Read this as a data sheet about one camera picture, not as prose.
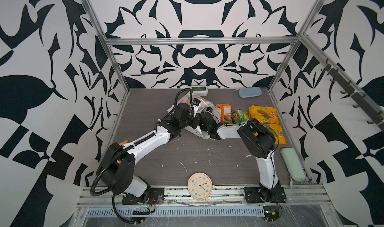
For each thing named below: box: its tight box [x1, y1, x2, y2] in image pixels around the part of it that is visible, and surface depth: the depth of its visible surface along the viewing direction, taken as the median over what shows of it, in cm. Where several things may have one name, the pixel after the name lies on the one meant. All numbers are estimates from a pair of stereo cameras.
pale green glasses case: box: [280, 147, 307, 182], surface depth 83 cm
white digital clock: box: [191, 85, 209, 97], surface depth 117 cm
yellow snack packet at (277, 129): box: [263, 124, 287, 145], surface depth 93 cm
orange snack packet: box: [214, 103, 233, 124], surface depth 104 cm
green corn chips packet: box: [230, 109, 251, 124], surface depth 104 cm
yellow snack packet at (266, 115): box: [248, 105, 279, 125], surface depth 102 cm
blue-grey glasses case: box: [238, 86, 263, 98], surface depth 118 cm
